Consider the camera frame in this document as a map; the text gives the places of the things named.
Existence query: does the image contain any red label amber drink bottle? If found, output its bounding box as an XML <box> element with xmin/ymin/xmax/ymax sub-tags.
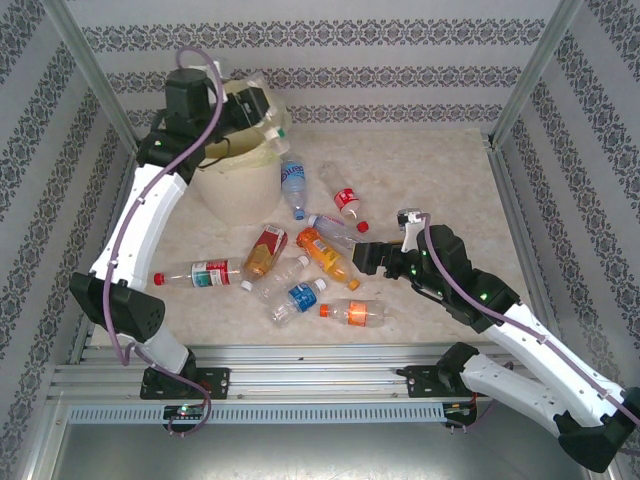
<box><xmin>242</xmin><ymin>224</ymin><xmax>290</xmax><ymax>277</ymax></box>

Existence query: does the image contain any blue-capped water bottle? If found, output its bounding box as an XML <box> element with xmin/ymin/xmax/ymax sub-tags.
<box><xmin>278</xmin><ymin>155</ymin><xmax>309</xmax><ymax>221</ymax></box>

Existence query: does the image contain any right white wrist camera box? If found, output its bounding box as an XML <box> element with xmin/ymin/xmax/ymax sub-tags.
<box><xmin>397</xmin><ymin>208</ymin><xmax>431</xmax><ymax>254</ymax></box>

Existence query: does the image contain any grey metal panel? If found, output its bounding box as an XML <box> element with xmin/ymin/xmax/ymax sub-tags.
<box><xmin>29</xmin><ymin>394</ymin><xmax>621</xmax><ymax>480</ymax></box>

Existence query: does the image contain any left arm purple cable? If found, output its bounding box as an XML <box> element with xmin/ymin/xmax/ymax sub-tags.
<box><xmin>102</xmin><ymin>47</ymin><xmax>225</xmax><ymax>436</ymax></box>

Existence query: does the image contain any left small circuit board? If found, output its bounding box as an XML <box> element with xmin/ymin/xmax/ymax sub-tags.
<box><xmin>163</xmin><ymin>404</ymin><xmax>206</xmax><ymax>420</ymax></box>

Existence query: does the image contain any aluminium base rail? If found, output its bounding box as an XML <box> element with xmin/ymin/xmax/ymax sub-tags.
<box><xmin>47</xmin><ymin>343</ymin><xmax>594</xmax><ymax>401</ymax></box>

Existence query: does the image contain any orange juice bottle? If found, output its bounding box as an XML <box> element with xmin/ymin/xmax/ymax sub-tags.
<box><xmin>295</xmin><ymin>227</ymin><xmax>361</xmax><ymax>292</ymax></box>

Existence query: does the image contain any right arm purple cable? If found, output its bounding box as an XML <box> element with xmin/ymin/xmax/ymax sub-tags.
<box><xmin>417</xmin><ymin>212</ymin><xmax>640</xmax><ymax>459</ymax></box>

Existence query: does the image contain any red label cola bottle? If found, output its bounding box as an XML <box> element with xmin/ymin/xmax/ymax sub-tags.
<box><xmin>319</xmin><ymin>162</ymin><xmax>371</xmax><ymax>234</ymax></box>

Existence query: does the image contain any cream plastic bin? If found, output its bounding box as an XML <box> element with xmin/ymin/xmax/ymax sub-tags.
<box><xmin>187</xmin><ymin>82</ymin><xmax>289</xmax><ymax>226</ymax></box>

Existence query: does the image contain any yellow plastic bin liner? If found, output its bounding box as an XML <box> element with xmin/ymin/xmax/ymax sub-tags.
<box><xmin>199</xmin><ymin>82</ymin><xmax>294</xmax><ymax>169</ymax></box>

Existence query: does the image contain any aluminium frame post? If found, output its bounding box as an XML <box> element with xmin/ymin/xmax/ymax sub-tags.
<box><xmin>38</xmin><ymin>0</ymin><xmax>144</xmax><ymax>154</ymax></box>
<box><xmin>487</xmin><ymin>0</ymin><xmax>584</xmax><ymax>149</ymax></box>

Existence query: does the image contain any orange label clear bottle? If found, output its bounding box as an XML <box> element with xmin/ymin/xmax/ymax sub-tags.
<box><xmin>319</xmin><ymin>298</ymin><xmax>394</xmax><ymax>329</ymax></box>

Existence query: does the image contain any slotted grey cable duct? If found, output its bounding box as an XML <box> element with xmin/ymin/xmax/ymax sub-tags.
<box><xmin>67</xmin><ymin>403</ymin><xmax>446</xmax><ymax>425</ymax></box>

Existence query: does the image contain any green-capped clear bottle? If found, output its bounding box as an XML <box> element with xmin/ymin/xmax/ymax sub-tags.
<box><xmin>242</xmin><ymin>72</ymin><xmax>292</xmax><ymax>156</ymax></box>

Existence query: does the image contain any slim clear bottle white cap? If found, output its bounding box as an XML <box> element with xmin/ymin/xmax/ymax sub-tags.
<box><xmin>307</xmin><ymin>213</ymin><xmax>369</xmax><ymax>251</ymax></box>

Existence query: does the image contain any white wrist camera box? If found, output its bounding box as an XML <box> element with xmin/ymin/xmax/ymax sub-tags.
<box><xmin>207</xmin><ymin>58</ymin><xmax>230</xmax><ymax>106</ymax></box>
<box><xmin>397</xmin><ymin>208</ymin><xmax>431</xmax><ymax>254</ymax></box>

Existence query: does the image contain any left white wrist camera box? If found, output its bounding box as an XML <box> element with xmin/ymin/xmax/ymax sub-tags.
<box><xmin>207</xmin><ymin>58</ymin><xmax>230</xmax><ymax>106</ymax></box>

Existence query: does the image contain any small blue label bottle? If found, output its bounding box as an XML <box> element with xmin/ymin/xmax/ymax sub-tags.
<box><xmin>269</xmin><ymin>277</ymin><xmax>329</xmax><ymax>327</ymax></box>

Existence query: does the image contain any red white label clear bottle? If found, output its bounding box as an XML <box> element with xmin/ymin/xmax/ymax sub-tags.
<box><xmin>153</xmin><ymin>257</ymin><xmax>246</xmax><ymax>290</ymax></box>

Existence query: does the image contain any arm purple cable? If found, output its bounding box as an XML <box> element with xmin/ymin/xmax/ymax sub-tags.
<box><xmin>417</xmin><ymin>212</ymin><xmax>640</xmax><ymax>459</ymax></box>
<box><xmin>102</xmin><ymin>47</ymin><xmax>225</xmax><ymax>436</ymax></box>

